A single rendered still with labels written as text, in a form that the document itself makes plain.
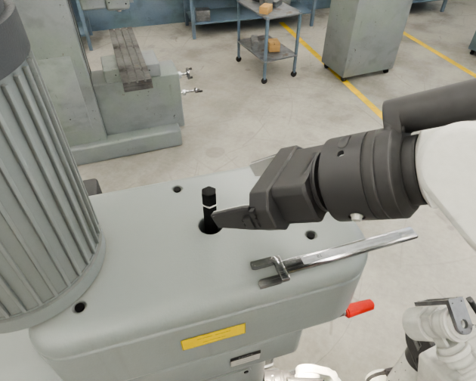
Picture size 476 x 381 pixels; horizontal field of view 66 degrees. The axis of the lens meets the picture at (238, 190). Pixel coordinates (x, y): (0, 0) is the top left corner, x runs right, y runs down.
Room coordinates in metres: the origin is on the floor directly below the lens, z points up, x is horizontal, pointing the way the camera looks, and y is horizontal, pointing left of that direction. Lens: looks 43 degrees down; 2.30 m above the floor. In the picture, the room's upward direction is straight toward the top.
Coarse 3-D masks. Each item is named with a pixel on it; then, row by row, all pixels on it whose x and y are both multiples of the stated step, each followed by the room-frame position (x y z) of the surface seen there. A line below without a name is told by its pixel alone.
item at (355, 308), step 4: (364, 300) 0.34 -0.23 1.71; (368, 300) 0.34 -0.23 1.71; (352, 304) 0.34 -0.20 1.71; (356, 304) 0.34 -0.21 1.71; (360, 304) 0.34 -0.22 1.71; (364, 304) 0.34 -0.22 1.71; (368, 304) 0.34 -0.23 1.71; (372, 304) 0.34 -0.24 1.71; (348, 308) 0.33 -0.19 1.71; (352, 308) 0.33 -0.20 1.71; (356, 308) 0.33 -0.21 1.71; (360, 308) 0.33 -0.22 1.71; (364, 308) 0.33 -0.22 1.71; (368, 308) 0.33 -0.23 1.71; (372, 308) 0.33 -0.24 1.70; (344, 312) 0.32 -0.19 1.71; (348, 312) 0.32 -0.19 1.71; (352, 312) 0.32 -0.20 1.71; (356, 312) 0.32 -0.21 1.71; (360, 312) 0.32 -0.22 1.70; (364, 312) 0.33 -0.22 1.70; (340, 316) 0.32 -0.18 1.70; (348, 316) 0.32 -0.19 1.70; (352, 316) 0.32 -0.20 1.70
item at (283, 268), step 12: (408, 228) 0.35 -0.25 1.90; (360, 240) 0.33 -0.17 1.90; (372, 240) 0.33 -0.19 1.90; (384, 240) 0.33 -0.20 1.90; (396, 240) 0.33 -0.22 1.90; (408, 240) 0.33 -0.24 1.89; (312, 252) 0.31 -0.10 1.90; (324, 252) 0.31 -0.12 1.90; (336, 252) 0.31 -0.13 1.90; (348, 252) 0.31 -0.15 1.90; (360, 252) 0.31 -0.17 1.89; (252, 264) 0.29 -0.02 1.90; (264, 264) 0.29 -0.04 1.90; (276, 264) 0.29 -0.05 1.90; (288, 264) 0.29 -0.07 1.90; (300, 264) 0.29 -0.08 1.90; (312, 264) 0.29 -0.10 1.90; (276, 276) 0.27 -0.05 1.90; (288, 276) 0.27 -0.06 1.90
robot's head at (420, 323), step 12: (408, 312) 0.38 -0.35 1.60; (420, 312) 0.36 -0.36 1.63; (432, 312) 0.35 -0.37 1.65; (408, 324) 0.35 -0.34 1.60; (420, 324) 0.34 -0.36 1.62; (432, 324) 0.33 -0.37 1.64; (420, 336) 0.33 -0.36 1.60; (432, 336) 0.32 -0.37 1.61; (444, 336) 0.31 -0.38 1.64; (444, 348) 0.30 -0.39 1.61; (456, 348) 0.30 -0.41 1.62; (468, 348) 0.30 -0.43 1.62
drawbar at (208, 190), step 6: (204, 192) 0.36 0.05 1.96; (210, 192) 0.36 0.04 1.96; (204, 198) 0.36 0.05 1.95; (210, 198) 0.35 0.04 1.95; (204, 204) 0.36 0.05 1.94; (210, 204) 0.35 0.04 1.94; (204, 210) 0.36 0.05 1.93; (210, 210) 0.35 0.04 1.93; (204, 216) 0.36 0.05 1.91; (210, 216) 0.35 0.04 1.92; (204, 222) 0.36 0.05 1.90; (210, 222) 0.35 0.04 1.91; (210, 228) 0.35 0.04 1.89; (216, 228) 0.36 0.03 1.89
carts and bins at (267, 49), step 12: (240, 0) 5.20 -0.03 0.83; (252, 0) 5.18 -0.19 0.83; (264, 0) 4.84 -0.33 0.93; (276, 0) 4.96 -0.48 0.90; (264, 12) 4.64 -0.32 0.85; (276, 12) 4.72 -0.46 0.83; (288, 12) 4.72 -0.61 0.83; (300, 12) 4.71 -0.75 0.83; (300, 24) 4.72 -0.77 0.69; (252, 36) 5.04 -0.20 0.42; (264, 36) 4.53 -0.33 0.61; (252, 48) 4.86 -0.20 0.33; (264, 48) 4.52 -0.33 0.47; (276, 48) 4.80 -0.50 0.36; (288, 48) 4.91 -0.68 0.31; (240, 60) 5.21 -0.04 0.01; (264, 60) 4.51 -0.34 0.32; (264, 72) 4.51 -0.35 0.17
